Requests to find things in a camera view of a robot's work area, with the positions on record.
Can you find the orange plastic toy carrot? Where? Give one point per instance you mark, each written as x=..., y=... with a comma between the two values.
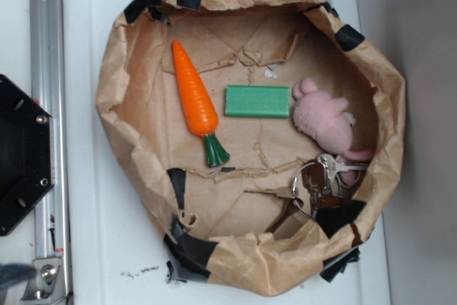
x=198, y=107

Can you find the brown paper bag basket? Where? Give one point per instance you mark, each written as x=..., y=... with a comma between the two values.
x=211, y=219

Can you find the green rectangular block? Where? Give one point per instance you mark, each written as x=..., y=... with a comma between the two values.
x=257, y=101

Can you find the pink plush bunny toy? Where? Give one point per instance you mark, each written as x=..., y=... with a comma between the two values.
x=326, y=120

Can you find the silver key bunch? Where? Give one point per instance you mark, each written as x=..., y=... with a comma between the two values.
x=316, y=192

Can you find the aluminium frame rail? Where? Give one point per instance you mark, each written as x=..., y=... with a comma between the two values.
x=51, y=214

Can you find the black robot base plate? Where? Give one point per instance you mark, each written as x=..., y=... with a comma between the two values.
x=26, y=174

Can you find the metal corner bracket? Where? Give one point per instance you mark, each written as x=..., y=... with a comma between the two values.
x=50, y=285

